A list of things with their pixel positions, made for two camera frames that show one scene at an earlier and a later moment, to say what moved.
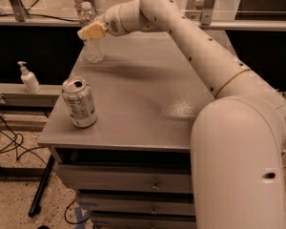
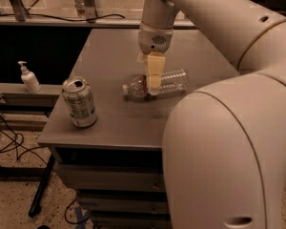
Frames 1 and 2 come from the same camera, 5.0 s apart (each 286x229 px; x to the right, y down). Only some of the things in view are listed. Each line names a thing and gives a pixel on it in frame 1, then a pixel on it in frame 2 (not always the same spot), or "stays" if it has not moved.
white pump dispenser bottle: x=30 y=79 stays
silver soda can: x=79 y=100 stays
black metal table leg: x=35 y=206 stays
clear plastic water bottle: x=94 y=49 -> x=173 y=81
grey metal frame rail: x=62 y=21 stays
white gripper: x=112 y=20 -> x=154 y=39
